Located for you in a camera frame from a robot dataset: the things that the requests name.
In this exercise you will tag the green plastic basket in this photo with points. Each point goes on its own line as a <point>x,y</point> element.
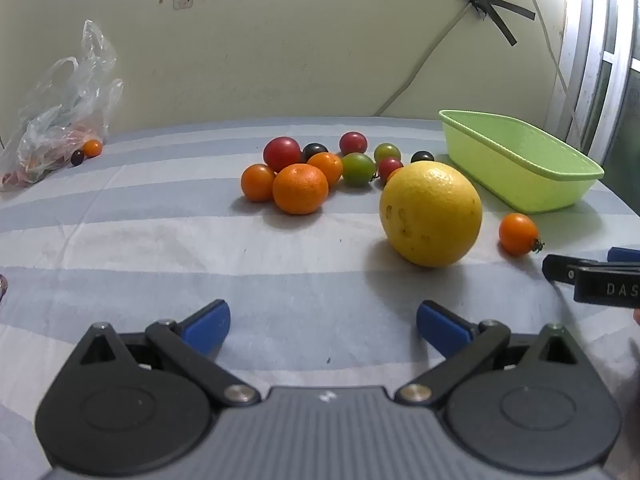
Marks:
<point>525,170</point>

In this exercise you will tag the green and red tomato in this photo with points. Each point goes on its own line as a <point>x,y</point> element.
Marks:
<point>387,151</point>

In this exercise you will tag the small orange mandarin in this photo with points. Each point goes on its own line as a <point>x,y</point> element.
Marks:
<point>327,165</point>

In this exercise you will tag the orange cherry tomato with stem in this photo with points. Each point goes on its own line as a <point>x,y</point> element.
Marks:
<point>517,233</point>

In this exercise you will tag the small red tomato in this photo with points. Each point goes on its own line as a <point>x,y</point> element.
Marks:
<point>389,166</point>

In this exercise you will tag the dark purple tomato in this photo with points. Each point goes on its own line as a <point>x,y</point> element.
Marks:
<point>314,150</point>
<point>422,156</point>

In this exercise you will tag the small orange tomato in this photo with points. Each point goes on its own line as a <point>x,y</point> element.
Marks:
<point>392,176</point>
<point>92,148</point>

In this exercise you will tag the clear plastic bag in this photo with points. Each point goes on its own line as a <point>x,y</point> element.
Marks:
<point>60,110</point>

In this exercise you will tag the white window frame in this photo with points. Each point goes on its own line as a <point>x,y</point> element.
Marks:
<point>590,60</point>

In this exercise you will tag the large red tomato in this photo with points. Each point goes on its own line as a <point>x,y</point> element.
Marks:
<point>281,152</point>

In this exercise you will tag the large yellow citrus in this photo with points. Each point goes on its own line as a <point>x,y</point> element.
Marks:
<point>430,212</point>

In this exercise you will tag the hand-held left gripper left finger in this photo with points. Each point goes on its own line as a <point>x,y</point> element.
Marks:
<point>207,325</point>

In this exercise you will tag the small dark tomato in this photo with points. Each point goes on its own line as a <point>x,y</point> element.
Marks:
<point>77,158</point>

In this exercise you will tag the striped bed sheet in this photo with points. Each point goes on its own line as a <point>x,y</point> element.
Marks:
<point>200,260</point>

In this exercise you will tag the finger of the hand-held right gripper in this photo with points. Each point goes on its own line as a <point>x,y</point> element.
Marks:
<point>600,282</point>
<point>625,255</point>

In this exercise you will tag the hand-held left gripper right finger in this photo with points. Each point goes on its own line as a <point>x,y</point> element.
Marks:
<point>440,325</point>

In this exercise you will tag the black tape cross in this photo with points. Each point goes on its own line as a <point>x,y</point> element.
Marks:
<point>482,2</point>

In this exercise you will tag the large orange mandarin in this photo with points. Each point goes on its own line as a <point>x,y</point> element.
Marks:
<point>300,189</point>

